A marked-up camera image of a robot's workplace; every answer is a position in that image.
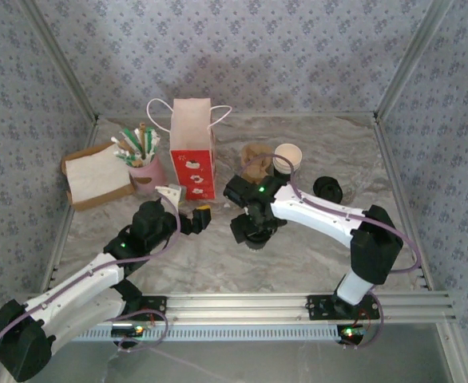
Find wide aluminium mounting rail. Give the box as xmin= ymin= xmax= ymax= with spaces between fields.
xmin=22 ymin=293 xmax=457 ymax=323

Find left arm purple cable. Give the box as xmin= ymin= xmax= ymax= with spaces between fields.
xmin=0 ymin=193 xmax=181 ymax=362

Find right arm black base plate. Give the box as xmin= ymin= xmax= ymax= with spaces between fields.
xmin=306 ymin=294 xmax=381 ymax=322

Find aluminium frame post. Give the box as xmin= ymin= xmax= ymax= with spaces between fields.
xmin=435 ymin=321 xmax=468 ymax=383
xmin=18 ymin=0 xmax=101 ymax=123
xmin=373 ymin=0 xmax=454 ymax=120

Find brown paper straw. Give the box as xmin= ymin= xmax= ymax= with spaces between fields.
xmin=137 ymin=122 xmax=148 ymax=160

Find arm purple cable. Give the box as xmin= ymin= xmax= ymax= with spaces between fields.
xmin=0 ymin=193 xmax=181 ymax=362
xmin=237 ymin=153 xmax=425 ymax=351

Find white paper napkins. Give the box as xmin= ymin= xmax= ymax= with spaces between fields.
xmin=65 ymin=145 xmax=131 ymax=203

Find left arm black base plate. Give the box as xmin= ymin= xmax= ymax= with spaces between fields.
xmin=117 ymin=294 xmax=168 ymax=322

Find grey slotted cable duct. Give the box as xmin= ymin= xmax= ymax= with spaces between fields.
xmin=73 ymin=322 xmax=369 ymax=343

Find clear plastic lid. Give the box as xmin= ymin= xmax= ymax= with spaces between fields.
xmin=342 ymin=178 xmax=358 ymax=204

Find pink straw holder cup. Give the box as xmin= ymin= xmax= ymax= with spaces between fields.
xmin=128 ymin=153 xmax=167 ymax=196

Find red white paper gift bag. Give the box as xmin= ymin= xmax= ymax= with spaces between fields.
xmin=146 ymin=97 xmax=234 ymax=200

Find stack of black cup lids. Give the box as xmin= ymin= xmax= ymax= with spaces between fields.
xmin=312 ymin=175 xmax=343 ymax=205

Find brown cardboard napkin holder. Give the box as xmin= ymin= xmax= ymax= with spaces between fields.
xmin=61 ymin=141 xmax=137 ymax=212

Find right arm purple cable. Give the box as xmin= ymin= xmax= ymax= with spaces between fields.
xmin=237 ymin=153 xmax=425 ymax=351

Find brown cardboard cup carrier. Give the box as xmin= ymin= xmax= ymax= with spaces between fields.
xmin=244 ymin=155 xmax=277 ymax=184
xmin=240 ymin=143 xmax=275 ymax=164

